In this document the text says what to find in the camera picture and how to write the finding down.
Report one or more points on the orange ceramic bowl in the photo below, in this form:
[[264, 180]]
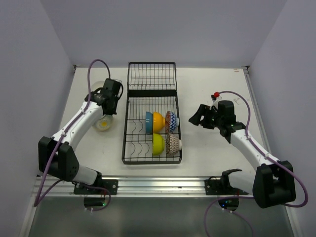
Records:
[[158, 122]]

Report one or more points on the brown scale patterned bowl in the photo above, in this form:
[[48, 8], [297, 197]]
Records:
[[173, 144]]

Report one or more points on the blue ceramic bowl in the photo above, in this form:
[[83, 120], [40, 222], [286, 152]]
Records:
[[149, 122]]

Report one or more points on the blue zigzag patterned bowl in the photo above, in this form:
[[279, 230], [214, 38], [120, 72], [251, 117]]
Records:
[[171, 122]]

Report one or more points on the white ceramic bowl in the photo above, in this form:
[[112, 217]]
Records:
[[96, 85]]

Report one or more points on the aluminium mounting rail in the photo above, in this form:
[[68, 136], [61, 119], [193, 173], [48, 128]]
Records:
[[138, 187]]

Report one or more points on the lime yellow bowl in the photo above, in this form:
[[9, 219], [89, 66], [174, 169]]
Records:
[[158, 144]]

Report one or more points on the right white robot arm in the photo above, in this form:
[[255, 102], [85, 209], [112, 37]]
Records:
[[273, 183]]

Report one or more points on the black wire dish rack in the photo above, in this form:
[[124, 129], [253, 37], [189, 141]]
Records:
[[152, 112]]

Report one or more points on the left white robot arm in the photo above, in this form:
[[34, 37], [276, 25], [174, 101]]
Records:
[[57, 153]]

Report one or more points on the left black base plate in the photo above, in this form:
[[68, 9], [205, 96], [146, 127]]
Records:
[[103, 186]]

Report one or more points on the yellow checkered bowl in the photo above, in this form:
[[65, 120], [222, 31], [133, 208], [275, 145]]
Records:
[[104, 123]]

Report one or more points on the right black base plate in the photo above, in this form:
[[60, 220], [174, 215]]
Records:
[[216, 185]]

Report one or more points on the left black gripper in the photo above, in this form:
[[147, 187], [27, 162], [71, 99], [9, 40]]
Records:
[[113, 111]]

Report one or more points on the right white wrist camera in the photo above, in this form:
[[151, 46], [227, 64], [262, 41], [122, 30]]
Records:
[[216, 98]]

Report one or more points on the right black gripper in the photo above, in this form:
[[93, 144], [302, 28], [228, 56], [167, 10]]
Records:
[[203, 109]]

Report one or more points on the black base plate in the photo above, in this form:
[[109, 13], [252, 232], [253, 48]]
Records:
[[216, 185], [103, 186]]

